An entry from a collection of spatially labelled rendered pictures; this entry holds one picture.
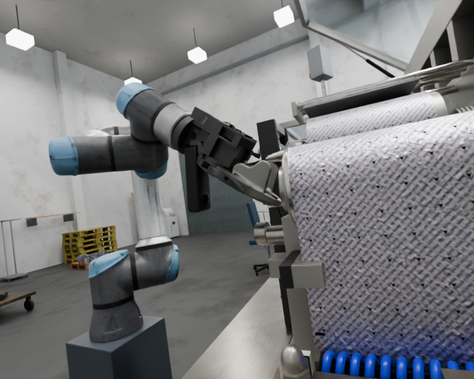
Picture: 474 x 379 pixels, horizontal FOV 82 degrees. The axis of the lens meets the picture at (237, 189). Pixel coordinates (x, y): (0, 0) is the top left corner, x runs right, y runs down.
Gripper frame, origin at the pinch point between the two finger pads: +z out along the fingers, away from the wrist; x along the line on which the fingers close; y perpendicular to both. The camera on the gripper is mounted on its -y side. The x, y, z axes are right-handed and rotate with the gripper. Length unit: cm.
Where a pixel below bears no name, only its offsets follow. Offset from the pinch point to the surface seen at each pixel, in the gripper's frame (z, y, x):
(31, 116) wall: -869, -289, 497
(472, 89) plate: 17.7, 36.4, 27.4
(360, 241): 12.9, 3.2, -5.7
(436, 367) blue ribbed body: 25.4, -3.3, -8.5
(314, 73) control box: -20, 34, 53
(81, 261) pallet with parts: -434, -501, 453
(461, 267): 22.5, 6.8, -5.8
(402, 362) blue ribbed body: 23.0, -5.2, -8.2
